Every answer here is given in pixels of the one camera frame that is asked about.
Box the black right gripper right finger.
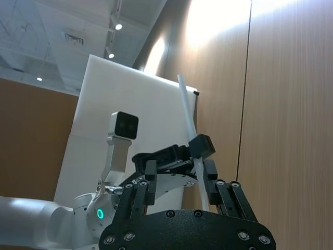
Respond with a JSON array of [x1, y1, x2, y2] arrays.
[[203, 159, 260, 223]]

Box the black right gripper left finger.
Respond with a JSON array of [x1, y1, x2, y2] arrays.
[[112, 159, 158, 230]]

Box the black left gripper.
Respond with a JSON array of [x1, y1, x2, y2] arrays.
[[117, 133, 216, 206]]

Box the thin white plastic tube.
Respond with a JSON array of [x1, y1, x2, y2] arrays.
[[176, 73, 210, 212]]

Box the large white board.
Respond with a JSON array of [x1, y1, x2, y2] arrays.
[[53, 54, 200, 212]]

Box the square ceiling air vent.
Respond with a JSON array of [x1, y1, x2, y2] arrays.
[[63, 31, 86, 46]]

